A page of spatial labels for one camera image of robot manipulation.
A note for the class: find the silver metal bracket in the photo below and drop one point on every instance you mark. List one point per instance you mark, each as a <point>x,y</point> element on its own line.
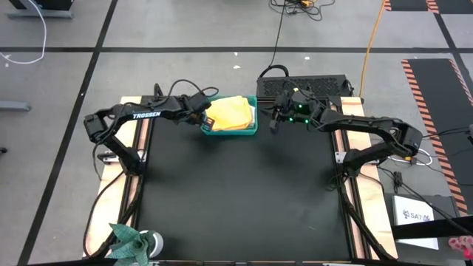
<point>340,157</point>

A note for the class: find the black computer case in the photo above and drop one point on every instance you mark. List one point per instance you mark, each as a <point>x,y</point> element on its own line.
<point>318,86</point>

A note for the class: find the orange microfiber towel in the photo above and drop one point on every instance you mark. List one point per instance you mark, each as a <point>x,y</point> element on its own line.
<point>229,112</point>

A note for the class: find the grey floor bar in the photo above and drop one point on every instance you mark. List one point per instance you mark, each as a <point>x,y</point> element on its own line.
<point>15,106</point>

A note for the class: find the black table frame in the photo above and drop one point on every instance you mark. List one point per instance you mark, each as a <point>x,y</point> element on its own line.
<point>240,260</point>

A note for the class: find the teal paper plant ornament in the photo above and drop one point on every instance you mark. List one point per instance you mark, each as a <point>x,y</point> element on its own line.
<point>129,240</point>

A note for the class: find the grey desk foot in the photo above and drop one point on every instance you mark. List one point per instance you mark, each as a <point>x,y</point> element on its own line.
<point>37,14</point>

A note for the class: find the white SA7 sign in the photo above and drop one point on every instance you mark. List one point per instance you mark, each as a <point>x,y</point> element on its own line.
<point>412,214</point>

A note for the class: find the grey round roll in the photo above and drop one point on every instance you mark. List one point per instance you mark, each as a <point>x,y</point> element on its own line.
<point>158,242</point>

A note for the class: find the small black hazard-striped mat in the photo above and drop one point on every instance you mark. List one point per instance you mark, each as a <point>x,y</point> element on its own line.
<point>406,4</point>

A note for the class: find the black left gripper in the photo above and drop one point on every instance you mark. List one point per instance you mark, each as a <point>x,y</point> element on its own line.
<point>196,107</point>

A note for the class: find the yellow plug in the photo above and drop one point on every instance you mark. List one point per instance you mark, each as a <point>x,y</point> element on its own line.
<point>408,159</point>

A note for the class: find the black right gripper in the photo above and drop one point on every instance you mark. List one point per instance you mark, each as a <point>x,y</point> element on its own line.
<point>295,107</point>

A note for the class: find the large black hazard-striped mat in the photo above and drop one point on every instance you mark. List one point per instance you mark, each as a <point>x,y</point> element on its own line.
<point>436,96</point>

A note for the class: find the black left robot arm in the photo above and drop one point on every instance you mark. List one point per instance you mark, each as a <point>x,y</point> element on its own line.
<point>140,114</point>

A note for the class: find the black power adapter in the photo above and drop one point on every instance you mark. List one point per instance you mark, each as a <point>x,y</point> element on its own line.
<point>397,178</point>

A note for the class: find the teal plastic bin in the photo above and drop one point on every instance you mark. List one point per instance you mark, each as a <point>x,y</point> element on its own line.
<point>236,132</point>

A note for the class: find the black camera mount beam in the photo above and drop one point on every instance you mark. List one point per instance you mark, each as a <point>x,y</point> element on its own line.
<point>432,228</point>

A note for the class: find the black metal bracket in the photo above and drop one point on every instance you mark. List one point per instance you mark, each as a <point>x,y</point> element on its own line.
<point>105,158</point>

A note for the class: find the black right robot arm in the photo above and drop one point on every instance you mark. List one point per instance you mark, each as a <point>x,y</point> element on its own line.
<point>369,125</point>

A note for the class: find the pink object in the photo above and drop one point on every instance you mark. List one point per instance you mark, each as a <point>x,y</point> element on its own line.
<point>462,244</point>

